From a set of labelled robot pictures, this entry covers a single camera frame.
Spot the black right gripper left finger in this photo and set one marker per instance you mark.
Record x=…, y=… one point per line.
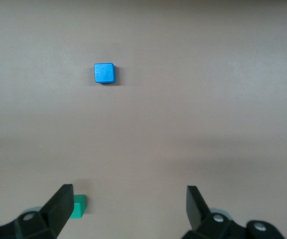
x=51, y=219

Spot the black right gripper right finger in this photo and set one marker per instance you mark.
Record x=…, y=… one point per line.
x=195, y=211

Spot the blue cube block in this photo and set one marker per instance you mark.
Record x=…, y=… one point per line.
x=104, y=73

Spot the green cube block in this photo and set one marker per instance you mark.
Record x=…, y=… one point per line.
x=80, y=206

